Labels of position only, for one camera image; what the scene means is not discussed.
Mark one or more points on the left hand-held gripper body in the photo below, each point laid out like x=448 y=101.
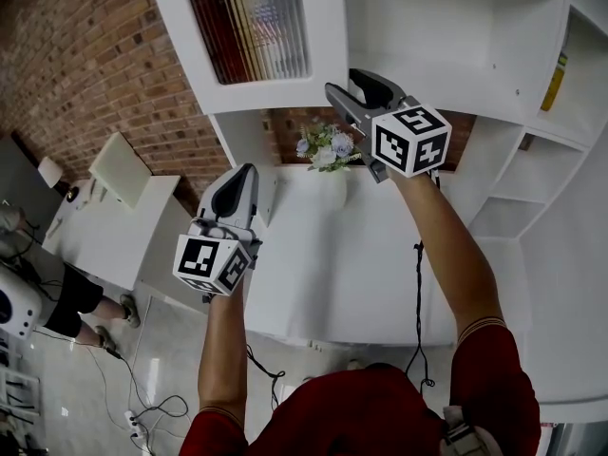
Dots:
x=199 y=259

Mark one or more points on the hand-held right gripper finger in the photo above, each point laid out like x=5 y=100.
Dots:
x=349 y=107
x=380 y=90

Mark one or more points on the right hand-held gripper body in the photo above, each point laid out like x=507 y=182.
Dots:
x=404 y=140

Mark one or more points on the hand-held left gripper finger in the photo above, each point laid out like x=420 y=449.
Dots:
x=252 y=202
x=206 y=202

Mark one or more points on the glass cabinet door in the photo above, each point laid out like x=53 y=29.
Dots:
x=176 y=41

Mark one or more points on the person's left forearm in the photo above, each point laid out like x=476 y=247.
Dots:
x=221 y=349

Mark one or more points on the person's right forearm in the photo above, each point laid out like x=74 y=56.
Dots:
x=446 y=254

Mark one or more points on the white desk hutch shelving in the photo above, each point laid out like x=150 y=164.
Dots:
x=427 y=26

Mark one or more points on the pale blue flower bouquet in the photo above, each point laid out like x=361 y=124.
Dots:
x=328 y=147

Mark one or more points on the white vase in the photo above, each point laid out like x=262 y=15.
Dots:
x=332 y=190

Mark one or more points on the cream flat board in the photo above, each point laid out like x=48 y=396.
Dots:
x=121 y=169

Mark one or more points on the tan book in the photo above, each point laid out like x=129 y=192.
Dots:
x=244 y=36

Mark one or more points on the yellow book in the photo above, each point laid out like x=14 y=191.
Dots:
x=553 y=88

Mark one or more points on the red book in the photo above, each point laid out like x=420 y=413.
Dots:
x=209 y=31

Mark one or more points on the small white table lamp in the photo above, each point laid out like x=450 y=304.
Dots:
x=50 y=171

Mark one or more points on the white power strip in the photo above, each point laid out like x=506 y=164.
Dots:
x=134 y=424

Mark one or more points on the white metal rack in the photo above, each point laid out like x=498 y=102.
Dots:
x=19 y=387

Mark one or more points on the person's red shirt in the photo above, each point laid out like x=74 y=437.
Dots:
x=361 y=416

